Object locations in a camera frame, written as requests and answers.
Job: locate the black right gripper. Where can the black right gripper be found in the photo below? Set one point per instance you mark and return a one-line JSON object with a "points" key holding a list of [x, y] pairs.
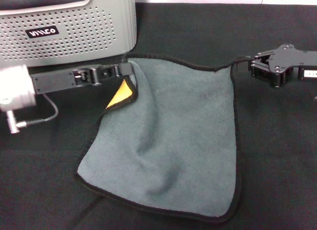
{"points": [[289, 64]]}

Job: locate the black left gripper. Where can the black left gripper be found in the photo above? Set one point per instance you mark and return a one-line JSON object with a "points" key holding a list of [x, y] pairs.
{"points": [[57, 80]]}

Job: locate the grey-green towel with black hem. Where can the grey-green towel with black hem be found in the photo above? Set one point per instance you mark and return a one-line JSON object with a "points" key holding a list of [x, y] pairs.
{"points": [[173, 128]]}

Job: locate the grey perforated storage box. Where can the grey perforated storage box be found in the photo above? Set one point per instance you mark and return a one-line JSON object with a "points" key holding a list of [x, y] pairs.
{"points": [[74, 41]]}

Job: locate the black tablecloth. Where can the black tablecloth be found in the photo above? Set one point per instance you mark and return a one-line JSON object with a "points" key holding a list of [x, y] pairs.
{"points": [[272, 165]]}

